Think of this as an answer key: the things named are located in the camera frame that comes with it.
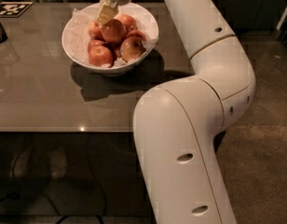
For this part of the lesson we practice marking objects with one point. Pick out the front left red apple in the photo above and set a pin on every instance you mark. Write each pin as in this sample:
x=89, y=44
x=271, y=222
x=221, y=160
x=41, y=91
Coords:
x=100, y=56

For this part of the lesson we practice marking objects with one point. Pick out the dark background cabinets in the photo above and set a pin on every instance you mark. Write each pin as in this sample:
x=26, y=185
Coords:
x=243, y=3

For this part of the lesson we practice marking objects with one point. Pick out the left middle red apple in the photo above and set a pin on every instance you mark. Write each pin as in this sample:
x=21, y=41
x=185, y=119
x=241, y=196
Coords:
x=95, y=42

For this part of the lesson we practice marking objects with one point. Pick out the dark glossy table cabinet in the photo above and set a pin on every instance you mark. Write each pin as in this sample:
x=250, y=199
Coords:
x=71, y=174

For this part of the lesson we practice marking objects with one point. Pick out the right small red apple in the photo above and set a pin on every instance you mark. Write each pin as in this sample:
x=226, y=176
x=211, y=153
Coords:
x=136, y=33

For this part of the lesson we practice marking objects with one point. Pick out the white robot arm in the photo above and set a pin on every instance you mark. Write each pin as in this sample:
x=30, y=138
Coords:
x=175, y=123

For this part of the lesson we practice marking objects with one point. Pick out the front right red apple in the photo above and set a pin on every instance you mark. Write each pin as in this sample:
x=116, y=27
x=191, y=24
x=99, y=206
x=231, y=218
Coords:
x=132, y=48

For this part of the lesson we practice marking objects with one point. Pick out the white ceramic bowl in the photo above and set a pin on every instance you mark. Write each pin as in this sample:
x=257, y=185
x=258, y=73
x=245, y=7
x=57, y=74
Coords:
x=72, y=44

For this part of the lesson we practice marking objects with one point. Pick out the black white fiducial marker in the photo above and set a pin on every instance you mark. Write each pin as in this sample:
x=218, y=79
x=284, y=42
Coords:
x=13, y=9

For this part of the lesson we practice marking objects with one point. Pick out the large red apple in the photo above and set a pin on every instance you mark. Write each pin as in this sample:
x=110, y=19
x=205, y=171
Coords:
x=114, y=31

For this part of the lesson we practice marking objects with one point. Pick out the back left red apple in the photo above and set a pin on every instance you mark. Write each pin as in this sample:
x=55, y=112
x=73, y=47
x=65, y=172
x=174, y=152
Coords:
x=95, y=30

